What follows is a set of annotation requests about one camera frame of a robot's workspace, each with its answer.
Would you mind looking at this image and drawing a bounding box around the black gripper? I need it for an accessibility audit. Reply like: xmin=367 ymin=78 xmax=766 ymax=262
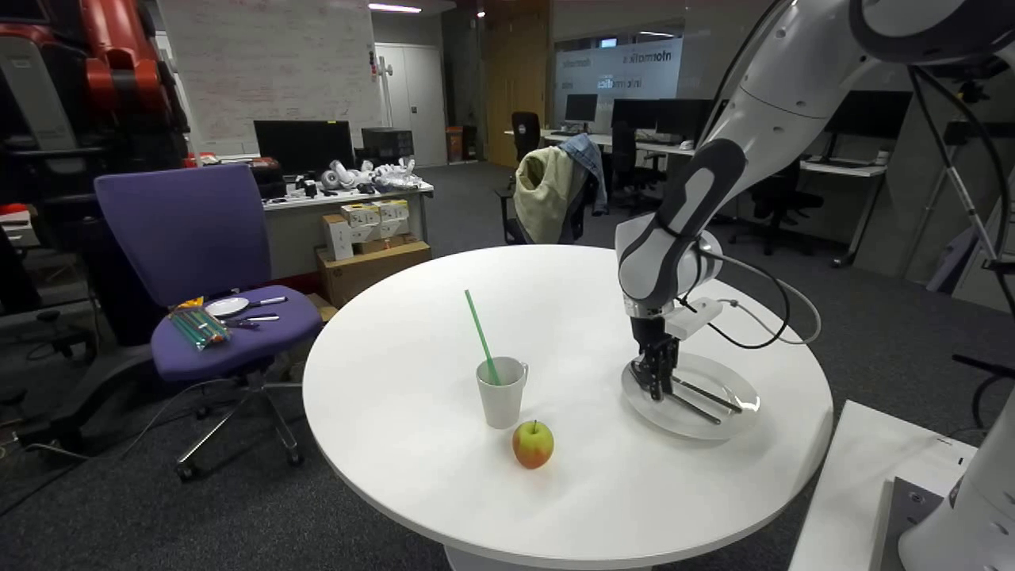
xmin=628 ymin=309 xmax=684 ymax=406

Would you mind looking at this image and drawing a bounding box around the black handled fork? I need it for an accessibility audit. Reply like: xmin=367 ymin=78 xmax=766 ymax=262
xmin=644 ymin=383 xmax=725 ymax=428

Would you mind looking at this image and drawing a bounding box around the white dinner plate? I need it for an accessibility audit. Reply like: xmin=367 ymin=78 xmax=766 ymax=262
xmin=617 ymin=352 xmax=765 ymax=443

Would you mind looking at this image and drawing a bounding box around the grey metal plate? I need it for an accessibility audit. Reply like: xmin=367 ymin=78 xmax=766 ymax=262
xmin=869 ymin=472 xmax=971 ymax=571

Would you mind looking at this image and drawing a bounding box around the yellow red apple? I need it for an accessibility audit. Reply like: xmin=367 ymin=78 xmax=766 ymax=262
xmin=511 ymin=418 xmax=557 ymax=472

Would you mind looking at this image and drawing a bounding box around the white plastic cup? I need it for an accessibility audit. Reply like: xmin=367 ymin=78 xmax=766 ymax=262
xmin=471 ymin=354 xmax=531 ymax=430

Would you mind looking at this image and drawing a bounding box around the black office chair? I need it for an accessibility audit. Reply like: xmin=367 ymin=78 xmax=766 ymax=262
xmin=497 ymin=130 xmax=612 ymax=252

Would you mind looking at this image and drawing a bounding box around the green drinking straw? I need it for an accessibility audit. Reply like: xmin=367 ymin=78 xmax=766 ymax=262
xmin=459 ymin=284 xmax=503 ymax=388

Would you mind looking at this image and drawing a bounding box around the beige jacket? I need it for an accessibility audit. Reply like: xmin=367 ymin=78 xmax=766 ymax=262
xmin=512 ymin=143 xmax=595 ymax=246

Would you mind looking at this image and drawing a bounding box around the white side table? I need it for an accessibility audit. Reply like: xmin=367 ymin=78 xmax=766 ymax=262
xmin=786 ymin=396 xmax=979 ymax=571

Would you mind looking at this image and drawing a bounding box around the blue cloth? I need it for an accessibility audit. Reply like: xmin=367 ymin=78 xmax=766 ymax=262
xmin=557 ymin=133 xmax=612 ymax=209

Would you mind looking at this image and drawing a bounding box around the row of black monitors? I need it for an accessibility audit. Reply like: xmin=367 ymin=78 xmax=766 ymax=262
xmin=608 ymin=96 xmax=737 ymax=149

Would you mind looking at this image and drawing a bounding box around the brown cardboard box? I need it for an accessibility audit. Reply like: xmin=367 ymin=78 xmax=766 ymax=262
xmin=313 ymin=237 xmax=433 ymax=311

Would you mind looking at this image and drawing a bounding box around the white yellow carton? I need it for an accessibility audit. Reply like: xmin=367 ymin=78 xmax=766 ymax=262
xmin=320 ymin=209 xmax=360 ymax=262
xmin=374 ymin=198 xmax=415 ymax=246
xmin=344 ymin=203 xmax=388 ymax=255

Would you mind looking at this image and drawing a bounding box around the pile of white robot parts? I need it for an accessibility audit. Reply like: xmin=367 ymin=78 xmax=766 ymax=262
xmin=313 ymin=157 xmax=424 ymax=200

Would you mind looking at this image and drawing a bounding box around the small black monitor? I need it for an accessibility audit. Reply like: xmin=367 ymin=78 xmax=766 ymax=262
xmin=359 ymin=127 xmax=418 ymax=167

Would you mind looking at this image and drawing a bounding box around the white cluttered desk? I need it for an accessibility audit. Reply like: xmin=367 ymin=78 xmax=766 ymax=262
xmin=257 ymin=177 xmax=437 ymax=284

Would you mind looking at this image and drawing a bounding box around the large black monitor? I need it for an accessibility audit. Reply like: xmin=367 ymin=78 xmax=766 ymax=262
xmin=250 ymin=118 xmax=359 ymax=177

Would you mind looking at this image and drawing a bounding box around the black box on desk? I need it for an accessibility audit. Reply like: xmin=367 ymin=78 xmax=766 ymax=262
xmin=248 ymin=157 xmax=293 ymax=203

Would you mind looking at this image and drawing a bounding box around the small white saucer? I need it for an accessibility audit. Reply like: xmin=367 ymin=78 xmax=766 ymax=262
xmin=202 ymin=296 xmax=254 ymax=323

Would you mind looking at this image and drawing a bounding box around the green dark flat pack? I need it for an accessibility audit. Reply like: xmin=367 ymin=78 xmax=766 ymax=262
xmin=168 ymin=309 xmax=230 ymax=352

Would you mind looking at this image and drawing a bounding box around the purple office chair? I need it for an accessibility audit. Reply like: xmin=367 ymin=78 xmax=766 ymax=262
xmin=92 ymin=163 xmax=325 ymax=486

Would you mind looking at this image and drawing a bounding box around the black handled knife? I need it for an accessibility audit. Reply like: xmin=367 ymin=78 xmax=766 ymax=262
xmin=676 ymin=375 xmax=747 ymax=415

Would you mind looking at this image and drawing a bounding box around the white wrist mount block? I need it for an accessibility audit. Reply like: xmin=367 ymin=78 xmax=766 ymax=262
xmin=680 ymin=296 xmax=737 ymax=342

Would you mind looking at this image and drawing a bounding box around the long gripper cable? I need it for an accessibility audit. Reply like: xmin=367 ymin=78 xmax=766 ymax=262
xmin=692 ymin=243 xmax=824 ymax=354

